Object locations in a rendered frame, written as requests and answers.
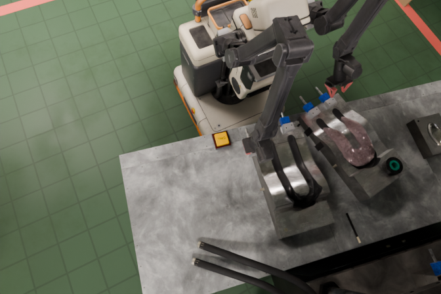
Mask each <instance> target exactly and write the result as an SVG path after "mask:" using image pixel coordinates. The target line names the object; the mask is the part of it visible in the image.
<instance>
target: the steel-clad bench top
mask: <svg viewBox="0 0 441 294"><path fill-rule="evenodd" d="M347 104H348V105H349V106H350V108H351V109H352V110H354V111H355V112H356V113H357V114H360V115H361V116H362V117H364V118H366V119H367V120H368V121H369V122H370V124H371V125H372V127H373V128H374V130H375V132H376V133H377V135H378V137H379V138H380V140H381V142H382V143H383V144H384V145H385V146H386V148H387V149H388V150H389V149H393V148H394V149H395V151H396V152H397V153H398V155H399V156H400V157H401V158H402V159H403V160H404V161H405V162H406V164H407V165H408V166H409V168H410V169H409V170H408V171H406V172H405V173H404V174H403V175H401V176H400V177H398V178H397V179H396V180H394V181H393V182H392V183H390V184H389V185H388V186H386V187H385V188H383V189H382V190H381V191H380V192H378V193H377V194H375V195H374V196H373V197H371V198H369V199H366V200H364V201H360V202H359V201H358V200H357V198H356V197H355V195H354V194H353V193H352V192H351V191H350V189H349V188H348V186H347V185H346V184H345V183H344V181H343V180H342V178H341V177H340V176H339V175H338V173H337V172H336V171H335V170H334V168H332V166H331V164H330V163H329V162H328V160H327V159H326V158H325V156H324V155H323V153H321V151H320V150H319V151H317V149H316V148H315V143H314V142H313V141H312V139H311V138H310V137H309V136H308V137H307V136H306V135H305V133H304V132H305V130H304V129H303V128H302V127H301V128H302V130H303V133H304V137H305V139H306V142H307V144H308V148H309V150H310V153H311V156H312V159H313V160H314V162H315V164H316V165H317V167H318V168H319V170H320V171H321V173H322V174H323V176H324V178H325V179H326V181H327V184H328V186H329V189H330V193H329V194H328V195H327V196H326V200H327V203H328V205H329V208H330V210H331V213H332V215H333V218H334V221H335V223H333V224H329V225H326V226H322V227H319V228H315V229H313V230H309V231H306V232H302V233H300V234H295V235H293V236H289V237H286V238H282V239H278V237H277V234H276V230H275V228H274V224H273V222H272V218H271V216H270V211H269V209H268V206H267V203H266V200H265V196H264V193H263V191H260V188H262V187H261V184H260V181H259V177H258V174H257V171H256V168H255V165H254V162H253V158H252V157H248V155H246V154H245V150H244V147H243V143H242V139H243V138H247V135H246V132H245V128H247V130H248V132H249V133H250V132H253V131H254V128H255V124H256V123H254V124H251V125H246V126H243V127H238V128H234V129H229V130H226V131H227V132H228V136H229V139H230V142H231V146H230V147H226V148H221V149H218V150H216V149H215V145H214V143H213V138H212V134H214V133H212V134H209V135H203V136H199V137H195V138H190V139H186V140H182V141H178V142H173V143H170V144H164V145H161V146H156V147H153V148H147V149H144V150H139V151H136V152H131V153H127V154H122V155H119V160H120V164H121V171H122V175H123V183H124V187H125V194H126V198H127V206H128V210H129V217H130V221H131V228H132V233H133V240H134V245H135V251H136V259H137V263H138V270H139V274H140V282H141V286H142V293H143V294H211V293H215V292H218V291H221V290H223V289H228V288H230V287H234V286H236V285H240V284H244V283H245V282H242V281H239V280H236V279H234V278H230V277H228V276H224V275H222V274H218V273H216V272H212V271H210V270H206V269H204V268H200V267H198V266H194V265H192V259H193V258H197V259H201V260H203V261H207V262H209V263H213V264H216V265H219V266H222V267H225V268H228V269H231V270H234V271H236V272H240V273H242V274H246V275H248V276H252V277H254V278H258V279H259V278H263V277H265V276H269V275H271V274H268V273H266V272H263V271H260V270H257V269H255V268H252V267H250V266H246V265H244V264H241V263H239V262H236V261H233V260H230V259H227V258H225V257H221V256H219V255H216V254H214V253H211V252H208V251H206V250H203V249H200V248H198V247H197V245H198V242H199V241H201V242H205V243H208V244H210V245H214V246H216V247H219V248H221V249H225V250H227V251H230V252H233V253H235V254H238V255H241V256H244V257H247V258H249V259H252V260H254V261H258V262H260V263H263V264H267V265H269V266H272V267H274V268H278V269H280V270H283V271H284V270H288V269H290V268H294V267H297V266H300V265H303V264H306V263H311V262H313V261H317V260H320V259H323V258H326V257H329V256H332V255H336V254H338V253H342V252H345V251H348V250H351V249H355V248H357V247H361V246H363V245H367V244H370V243H373V242H377V241H380V240H383V239H386V238H390V237H393V236H396V235H399V234H403V233H405V232H409V231H411V230H415V229H418V228H421V227H424V226H428V225H430V224H434V223H436V222H440V221H441V155H438V156H434V157H430V158H427V159H423V156H422V155H421V153H420V151H419V149H418V147H417V145H416V143H415V141H414V139H413V137H412V135H411V133H410V131H409V129H408V127H407V125H406V124H407V123H409V122H410V121H412V120H414V119H417V118H420V117H425V116H429V115H432V114H437V113H439V114H440V116H441V80H440V81H434V82H431V83H426V84H422V85H418V86H414V87H409V88H406V89H400V90H397V91H392V92H389V93H383V94H378V95H375V96H370V97H367V98H361V99H358V100H353V101H350V102H347ZM346 213H348V215H349V217H350V219H351V221H352V224H353V226H354V228H355V230H356V233H357V235H358V237H359V239H360V241H361V243H358V240H357V238H356V235H355V233H354V231H353V229H352V227H351V225H350V222H349V220H348V217H347V215H346Z"/></svg>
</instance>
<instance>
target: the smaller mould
mask: <svg viewBox="0 0 441 294"><path fill-rule="evenodd" d="M406 125H407V127H408V129H409V131H410V133H411V135H412V137H413V139H414V141H415V143H416V145H417V147H418V149H419V151H420V153H421V155H422V156H423V159H427V158H431V157H434V156H438V155H441V116H440V114H439V113H437V114H432V115H428V116H425V117H420V118H417V119H414V120H412V121H410V122H409V123H407V124H406Z"/></svg>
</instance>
